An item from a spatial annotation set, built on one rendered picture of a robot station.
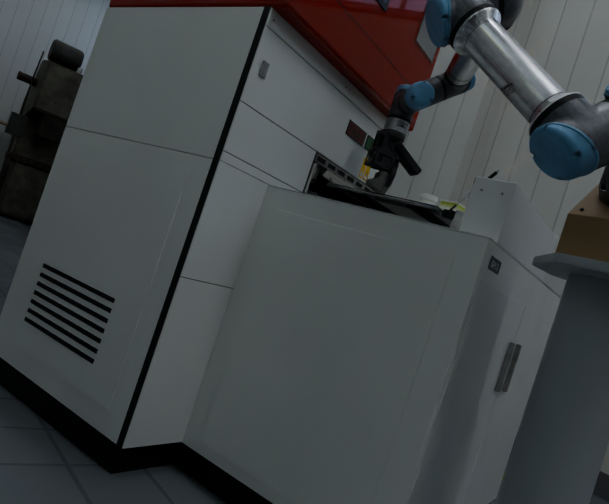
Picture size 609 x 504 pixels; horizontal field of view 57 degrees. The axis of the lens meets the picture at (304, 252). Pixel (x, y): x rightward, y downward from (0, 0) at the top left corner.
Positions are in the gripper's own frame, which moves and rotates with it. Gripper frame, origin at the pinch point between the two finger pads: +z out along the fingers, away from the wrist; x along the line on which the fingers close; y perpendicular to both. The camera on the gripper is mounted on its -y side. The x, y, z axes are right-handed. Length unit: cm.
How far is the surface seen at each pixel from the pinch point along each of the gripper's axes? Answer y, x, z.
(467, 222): 0.8, 49.3, 6.2
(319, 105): 28.7, 2.1, -18.3
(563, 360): -14, 72, 29
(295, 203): 30.9, 17.1, 12.5
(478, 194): 0.6, 49.6, -0.6
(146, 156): 69, -2, 13
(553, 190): -168, -119, -65
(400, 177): -125, -237, -63
